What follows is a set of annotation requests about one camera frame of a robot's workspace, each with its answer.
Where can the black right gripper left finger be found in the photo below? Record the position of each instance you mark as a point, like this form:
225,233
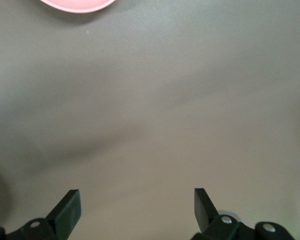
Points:
62,220

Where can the pink bowl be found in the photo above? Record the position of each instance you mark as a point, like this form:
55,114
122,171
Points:
77,5

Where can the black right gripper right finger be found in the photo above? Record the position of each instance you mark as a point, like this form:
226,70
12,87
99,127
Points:
205,212

